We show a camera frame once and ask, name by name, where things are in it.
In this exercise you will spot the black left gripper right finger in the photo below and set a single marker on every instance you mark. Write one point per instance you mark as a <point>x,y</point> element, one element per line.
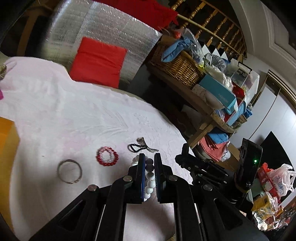
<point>185,208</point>

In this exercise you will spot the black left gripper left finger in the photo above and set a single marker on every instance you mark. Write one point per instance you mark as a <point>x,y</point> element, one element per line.
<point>98,213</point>

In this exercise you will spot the dark metal bangle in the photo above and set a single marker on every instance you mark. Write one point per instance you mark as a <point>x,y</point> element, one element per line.
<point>69,171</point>

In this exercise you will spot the white plastic bag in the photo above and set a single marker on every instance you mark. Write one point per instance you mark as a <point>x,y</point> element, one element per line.
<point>283,179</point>

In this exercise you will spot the wooden shelf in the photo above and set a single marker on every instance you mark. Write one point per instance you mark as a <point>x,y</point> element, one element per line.
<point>211,120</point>

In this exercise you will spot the teal cardboard box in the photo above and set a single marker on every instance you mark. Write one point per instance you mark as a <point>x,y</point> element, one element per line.
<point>224,95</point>

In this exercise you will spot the orange cardboard box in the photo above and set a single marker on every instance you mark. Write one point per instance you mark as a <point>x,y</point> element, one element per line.
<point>9,145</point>

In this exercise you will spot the wicker basket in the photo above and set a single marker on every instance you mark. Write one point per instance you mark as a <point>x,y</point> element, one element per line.
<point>183,68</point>

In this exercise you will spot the red pillow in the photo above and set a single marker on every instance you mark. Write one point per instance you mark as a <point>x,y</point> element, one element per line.
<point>98,63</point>

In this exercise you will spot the blue cloth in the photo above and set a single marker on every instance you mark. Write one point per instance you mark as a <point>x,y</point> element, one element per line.
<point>172,52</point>

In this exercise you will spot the silver foil insulation sheet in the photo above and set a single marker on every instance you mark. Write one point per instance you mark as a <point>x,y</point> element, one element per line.
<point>73,20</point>

